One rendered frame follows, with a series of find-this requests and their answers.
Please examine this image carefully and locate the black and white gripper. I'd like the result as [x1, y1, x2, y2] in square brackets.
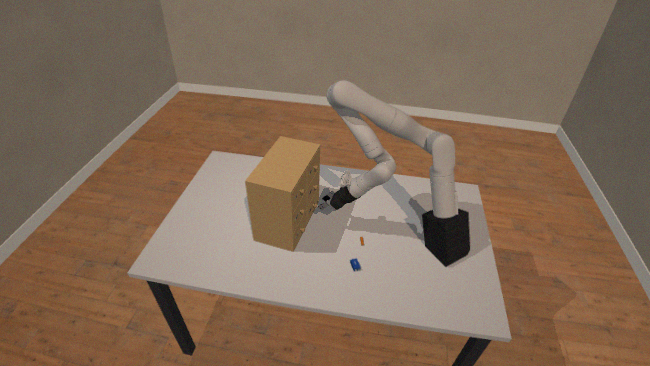
[318, 170, 366, 211]

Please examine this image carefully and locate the brown wooden drawer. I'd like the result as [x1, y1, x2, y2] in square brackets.
[307, 186, 319, 223]
[307, 147, 320, 187]
[293, 190, 307, 232]
[307, 168, 319, 206]
[293, 209, 307, 249]
[292, 169, 307, 211]

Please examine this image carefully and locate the small tan wooden chest of drawers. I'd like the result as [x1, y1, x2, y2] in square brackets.
[245, 136, 320, 252]

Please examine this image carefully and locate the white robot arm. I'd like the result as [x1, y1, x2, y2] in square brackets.
[326, 80, 458, 218]

